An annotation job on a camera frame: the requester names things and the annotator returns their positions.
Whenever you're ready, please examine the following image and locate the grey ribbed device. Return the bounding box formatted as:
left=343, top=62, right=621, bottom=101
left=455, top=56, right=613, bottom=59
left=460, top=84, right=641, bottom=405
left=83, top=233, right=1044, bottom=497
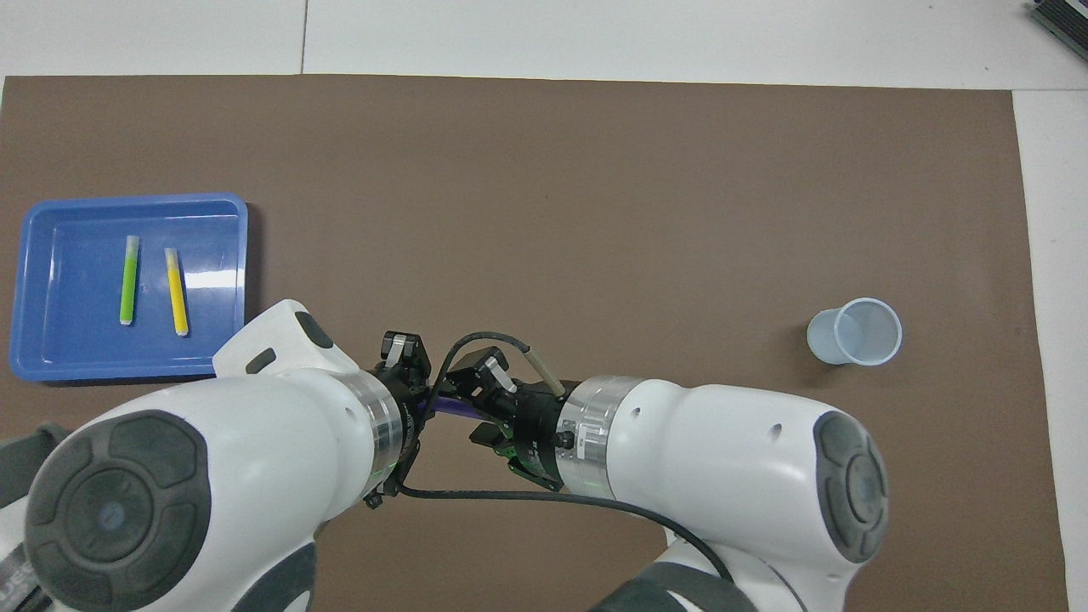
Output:
left=1030, top=0, right=1088, bottom=45

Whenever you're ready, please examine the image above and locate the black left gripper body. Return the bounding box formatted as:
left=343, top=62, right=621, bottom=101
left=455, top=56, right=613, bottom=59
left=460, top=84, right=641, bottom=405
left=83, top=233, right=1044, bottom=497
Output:
left=365, top=331, right=434, bottom=511

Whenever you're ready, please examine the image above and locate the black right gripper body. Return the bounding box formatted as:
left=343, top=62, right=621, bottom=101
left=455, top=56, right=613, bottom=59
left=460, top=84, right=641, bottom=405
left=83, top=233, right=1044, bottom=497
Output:
left=446, top=353, right=566, bottom=492

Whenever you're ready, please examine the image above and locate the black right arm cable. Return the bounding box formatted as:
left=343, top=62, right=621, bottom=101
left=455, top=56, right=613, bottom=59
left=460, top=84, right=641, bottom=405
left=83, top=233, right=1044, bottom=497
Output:
left=399, top=331, right=736, bottom=587

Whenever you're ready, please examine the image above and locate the brown table mat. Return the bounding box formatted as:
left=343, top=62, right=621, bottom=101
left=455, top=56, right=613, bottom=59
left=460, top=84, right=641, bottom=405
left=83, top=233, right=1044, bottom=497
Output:
left=0, top=74, right=1070, bottom=612

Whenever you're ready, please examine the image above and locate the translucent plastic cup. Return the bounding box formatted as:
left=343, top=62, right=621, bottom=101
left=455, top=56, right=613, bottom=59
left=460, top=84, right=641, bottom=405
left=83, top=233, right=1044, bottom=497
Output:
left=806, top=297, right=904, bottom=368

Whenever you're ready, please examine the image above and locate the green pen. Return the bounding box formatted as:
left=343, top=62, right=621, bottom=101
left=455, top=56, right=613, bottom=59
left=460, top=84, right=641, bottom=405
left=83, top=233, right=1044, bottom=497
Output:
left=119, top=235, right=140, bottom=326

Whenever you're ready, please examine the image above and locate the blue plastic tray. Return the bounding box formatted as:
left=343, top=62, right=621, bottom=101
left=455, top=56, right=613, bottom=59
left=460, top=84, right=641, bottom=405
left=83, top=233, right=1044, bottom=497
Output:
left=10, top=192, right=249, bottom=383

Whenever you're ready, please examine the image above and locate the yellow pen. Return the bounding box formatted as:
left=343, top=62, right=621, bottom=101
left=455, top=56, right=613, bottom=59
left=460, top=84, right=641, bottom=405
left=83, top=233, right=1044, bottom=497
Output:
left=164, top=247, right=190, bottom=337

